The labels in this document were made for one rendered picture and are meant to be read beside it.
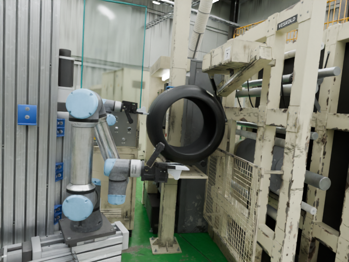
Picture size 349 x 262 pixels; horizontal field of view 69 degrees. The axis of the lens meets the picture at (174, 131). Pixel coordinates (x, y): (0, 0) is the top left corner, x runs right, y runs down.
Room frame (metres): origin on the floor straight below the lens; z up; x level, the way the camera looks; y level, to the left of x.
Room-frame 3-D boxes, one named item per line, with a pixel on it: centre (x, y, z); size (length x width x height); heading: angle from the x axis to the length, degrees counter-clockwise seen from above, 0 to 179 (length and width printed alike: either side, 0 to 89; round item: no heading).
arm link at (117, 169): (1.06, 0.23, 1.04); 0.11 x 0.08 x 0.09; 97
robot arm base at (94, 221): (1.18, 0.39, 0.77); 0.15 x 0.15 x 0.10
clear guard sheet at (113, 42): (2.36, 0.61, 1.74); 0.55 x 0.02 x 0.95; 103
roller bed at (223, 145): (2.34, -0.39, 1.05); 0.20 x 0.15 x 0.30; 13
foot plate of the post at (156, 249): (2.29, 0.01, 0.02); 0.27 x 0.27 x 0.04; 13
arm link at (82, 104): (1.04, 0.38, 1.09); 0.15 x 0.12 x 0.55; 7
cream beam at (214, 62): (1.99, -0.38, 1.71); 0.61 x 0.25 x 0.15; 13
